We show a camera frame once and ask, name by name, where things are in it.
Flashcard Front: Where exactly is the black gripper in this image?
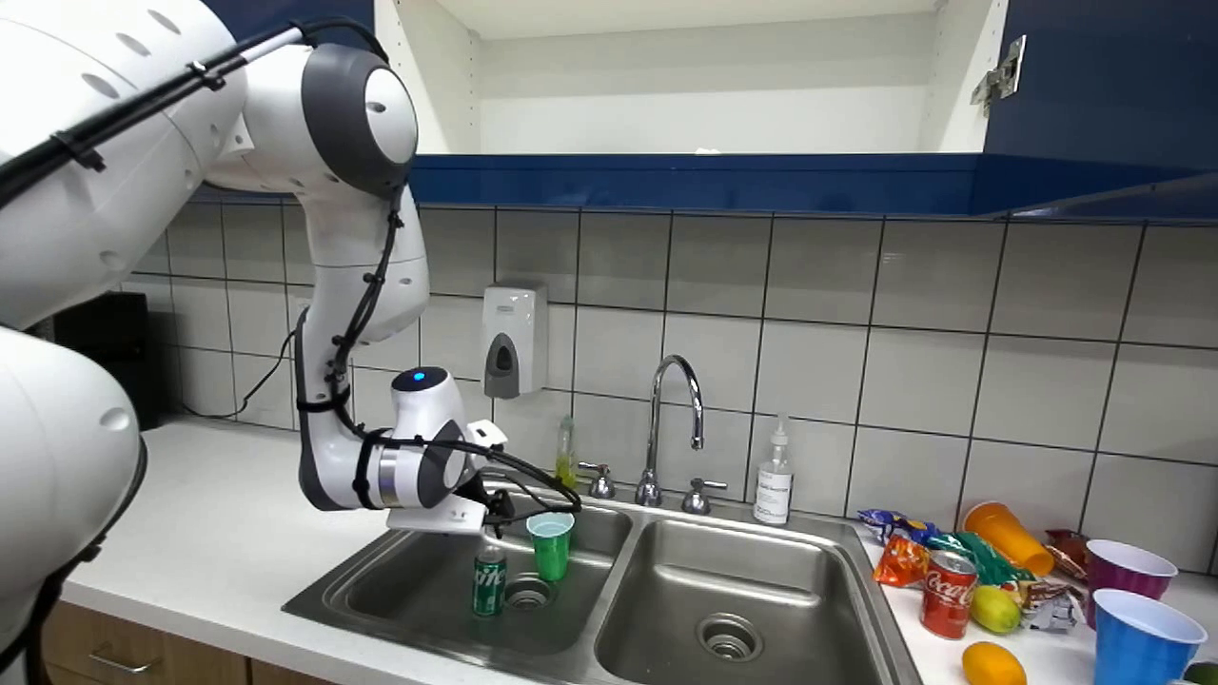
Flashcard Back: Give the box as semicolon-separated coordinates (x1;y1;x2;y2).
457;466;564;535

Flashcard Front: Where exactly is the green soda can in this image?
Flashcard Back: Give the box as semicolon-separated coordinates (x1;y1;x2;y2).
467;552;511;624

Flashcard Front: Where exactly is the stainless steel double sink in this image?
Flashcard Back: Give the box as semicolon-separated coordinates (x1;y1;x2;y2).
278;496;930;685

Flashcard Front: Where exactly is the red soda can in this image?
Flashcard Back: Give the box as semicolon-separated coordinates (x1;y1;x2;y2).
920;549;983;643

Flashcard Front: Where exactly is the yellow-green dish soap bottle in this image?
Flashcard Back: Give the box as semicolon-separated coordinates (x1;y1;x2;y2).
553;416;587;496

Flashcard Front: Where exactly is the green plastic cup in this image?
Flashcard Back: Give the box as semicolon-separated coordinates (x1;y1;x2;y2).
523;510;578;590

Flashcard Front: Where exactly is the chrome gooseneck faucet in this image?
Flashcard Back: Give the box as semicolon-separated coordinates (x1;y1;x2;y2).
632;349;713;510

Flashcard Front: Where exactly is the clear pump soap bottle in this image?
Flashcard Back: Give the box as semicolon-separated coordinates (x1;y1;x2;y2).
751;416;799;529

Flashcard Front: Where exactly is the blue snack bag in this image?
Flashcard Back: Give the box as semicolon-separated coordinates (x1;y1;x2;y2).
854;505;946;552

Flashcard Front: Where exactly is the orange snack bag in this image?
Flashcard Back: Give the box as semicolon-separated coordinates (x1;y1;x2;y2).
870;529;938;590

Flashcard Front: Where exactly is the wooden base cabinet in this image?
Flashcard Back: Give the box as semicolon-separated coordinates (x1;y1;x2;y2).
42;600;335;685

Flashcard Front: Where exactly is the black countertop appliance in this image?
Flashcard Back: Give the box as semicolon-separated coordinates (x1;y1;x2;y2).
54;289;162;429

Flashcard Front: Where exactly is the green snack bag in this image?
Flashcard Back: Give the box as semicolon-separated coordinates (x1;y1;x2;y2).
946;529;1019;590

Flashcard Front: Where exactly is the yellow-green apple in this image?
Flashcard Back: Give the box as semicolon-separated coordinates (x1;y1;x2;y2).
965;584;1029;638

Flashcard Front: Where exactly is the orange plastic cup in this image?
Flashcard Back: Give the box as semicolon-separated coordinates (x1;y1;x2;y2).
960;497;1058;584

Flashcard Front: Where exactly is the orange fruit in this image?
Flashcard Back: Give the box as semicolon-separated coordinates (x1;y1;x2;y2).
960;638;1030;685

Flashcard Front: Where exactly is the silver foil wrapper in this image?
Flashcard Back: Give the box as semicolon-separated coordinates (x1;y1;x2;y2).
1019;580;1080;637

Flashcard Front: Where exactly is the purple plastic cup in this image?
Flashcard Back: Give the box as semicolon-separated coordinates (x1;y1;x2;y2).
1080;535;1181;600

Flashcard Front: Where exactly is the blue plastic cup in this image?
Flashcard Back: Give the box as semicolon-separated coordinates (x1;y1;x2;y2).
1088;585;1209;685

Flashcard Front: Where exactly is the metal cabinet hinge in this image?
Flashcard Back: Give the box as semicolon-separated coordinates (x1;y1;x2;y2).
969;32;1030;112

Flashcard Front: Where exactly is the blue cabinet door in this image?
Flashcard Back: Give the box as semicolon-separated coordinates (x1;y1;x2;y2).
987;0;1218;169

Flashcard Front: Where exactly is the chrome faucet handle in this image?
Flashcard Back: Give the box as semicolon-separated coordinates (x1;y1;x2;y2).
676;477;731;518
576;459;622;501

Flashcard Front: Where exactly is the white wall soap dispenser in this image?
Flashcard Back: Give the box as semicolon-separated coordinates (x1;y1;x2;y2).
481;284;553;405

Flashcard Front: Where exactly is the blue wall cabinet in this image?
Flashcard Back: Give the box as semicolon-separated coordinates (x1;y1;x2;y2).
207;0;1218;221

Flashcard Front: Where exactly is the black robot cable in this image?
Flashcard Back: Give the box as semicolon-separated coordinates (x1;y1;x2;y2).
0;19;587;518

